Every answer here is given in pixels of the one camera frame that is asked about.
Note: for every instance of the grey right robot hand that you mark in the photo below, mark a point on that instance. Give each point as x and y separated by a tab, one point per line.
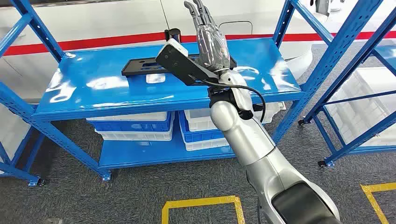
213	46

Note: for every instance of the black plastic frame part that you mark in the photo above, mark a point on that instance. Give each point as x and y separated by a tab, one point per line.
136	68

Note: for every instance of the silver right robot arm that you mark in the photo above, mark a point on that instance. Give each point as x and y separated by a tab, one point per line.
247	139

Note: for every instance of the white floor socket cover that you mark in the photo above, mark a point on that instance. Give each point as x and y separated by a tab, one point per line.
282	105

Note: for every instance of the yellow floor tape square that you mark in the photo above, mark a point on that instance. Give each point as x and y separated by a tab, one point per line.
380	187
201	202

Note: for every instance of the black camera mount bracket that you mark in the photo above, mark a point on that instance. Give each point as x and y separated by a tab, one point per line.
195	72

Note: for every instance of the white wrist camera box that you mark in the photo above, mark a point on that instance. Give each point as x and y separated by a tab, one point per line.
176	46

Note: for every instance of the black barrier post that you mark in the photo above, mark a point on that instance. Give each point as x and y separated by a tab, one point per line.
173	34

